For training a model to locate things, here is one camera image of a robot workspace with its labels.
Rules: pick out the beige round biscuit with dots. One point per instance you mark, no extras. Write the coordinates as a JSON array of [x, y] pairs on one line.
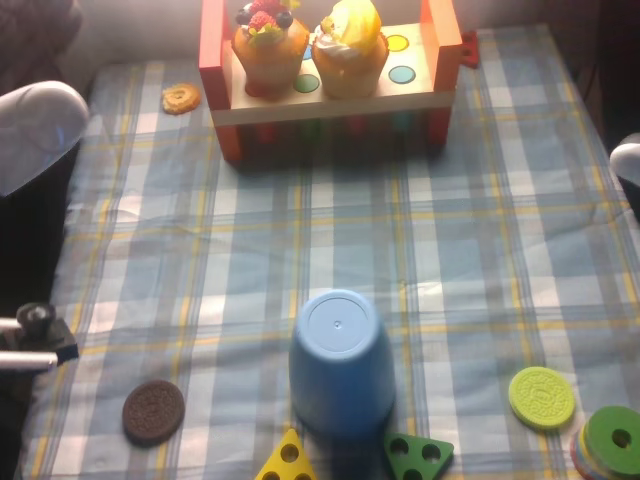
[[181, 98]]

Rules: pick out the black clamp with metal rods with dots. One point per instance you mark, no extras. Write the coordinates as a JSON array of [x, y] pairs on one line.
[[37, 317]]

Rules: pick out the green sandwich cookie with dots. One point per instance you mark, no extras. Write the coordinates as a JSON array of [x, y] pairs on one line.
[[541, 397]]

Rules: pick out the red triangle block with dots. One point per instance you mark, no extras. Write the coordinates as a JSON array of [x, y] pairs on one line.
[[470, 50]]

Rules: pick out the blue plaid tablecloth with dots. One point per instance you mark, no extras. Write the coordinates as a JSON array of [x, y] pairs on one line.
[[450, 250]]

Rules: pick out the light blue plastic cup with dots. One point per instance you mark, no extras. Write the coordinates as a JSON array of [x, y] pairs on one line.
[[340, 370]]

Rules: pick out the green triangle block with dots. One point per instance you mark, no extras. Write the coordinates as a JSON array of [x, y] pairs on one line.
[[417, 462]]

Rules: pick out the berry cupcake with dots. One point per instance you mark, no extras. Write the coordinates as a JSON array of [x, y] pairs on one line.
[[270, 55]]

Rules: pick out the yellow triangle block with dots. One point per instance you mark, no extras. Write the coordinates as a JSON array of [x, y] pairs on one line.
[[287, 462]]

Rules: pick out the orange toy bed with dots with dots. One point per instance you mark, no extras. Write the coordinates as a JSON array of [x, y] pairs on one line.
[[325, 107]]

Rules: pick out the brown chocolate cookie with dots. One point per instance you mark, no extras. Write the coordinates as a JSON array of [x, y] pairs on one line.
[[153, 411]]

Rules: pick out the lemon cupcake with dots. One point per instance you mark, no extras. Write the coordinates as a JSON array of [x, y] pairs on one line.
[[350, 60]]

